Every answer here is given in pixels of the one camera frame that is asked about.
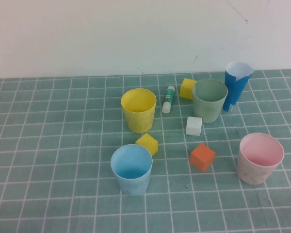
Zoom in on white foam cube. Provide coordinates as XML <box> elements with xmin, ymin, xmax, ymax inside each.
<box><xmin>185</xmin><ymin>116</ymin><xmax>203</xmax><ymax>136</ymax></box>

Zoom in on green plastic cup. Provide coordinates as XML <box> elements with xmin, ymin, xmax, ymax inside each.
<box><xmin>192</xmin><ymin>78</ymin><xmax>228</xmax><ymax>124</ymax></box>

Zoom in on green white glue stick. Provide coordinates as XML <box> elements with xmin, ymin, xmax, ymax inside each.
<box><xmin>162</xmin><ymin>85</ymin><xmax>176</xmax><ymax>114</ymax></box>

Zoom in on green checked tablecloth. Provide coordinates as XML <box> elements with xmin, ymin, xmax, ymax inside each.
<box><xmin>0</xmin><ymin>69</ymin><xmax>291</xmax><ymax>233</ymax></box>

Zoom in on pink plastic cup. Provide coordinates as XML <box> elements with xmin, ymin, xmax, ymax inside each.
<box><xmin>236</xmin><ymin>132</ymin><xmax>285</xmax><ymax>186</ymax></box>

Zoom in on light blue plastic cup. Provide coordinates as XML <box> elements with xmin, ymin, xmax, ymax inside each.
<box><xmin>110</xmin><ymin>144</ymin><xmax>153</xmax><ymax>197</ymax></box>

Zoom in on yellow foam cube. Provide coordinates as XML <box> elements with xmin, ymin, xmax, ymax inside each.
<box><xmin>179</xmin><ymin>78</ymin><xmax>198</xmax><ymax>100</ymax></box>
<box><xmin>135</xmin><ymin>133</ymin><xmax>159</xmax><ymax>156</ymax></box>

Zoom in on yellow plastic cup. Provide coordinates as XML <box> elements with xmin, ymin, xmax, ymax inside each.
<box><xmin>120</xmin><ymin>88</ymin><xmax>157</xmax><ymax>133</ymax></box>

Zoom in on rolled blue paper cone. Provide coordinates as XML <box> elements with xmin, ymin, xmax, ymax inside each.
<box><xmin>222</xmin><ymin>61</ymin><xmax>255</xmax><ymax>113</ymax></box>

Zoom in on orange foam cube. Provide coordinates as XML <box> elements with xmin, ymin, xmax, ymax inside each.
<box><xmin>190</xmin><ymin>143</ymin><xmax>216</xmax><ymax>173</ymax></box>

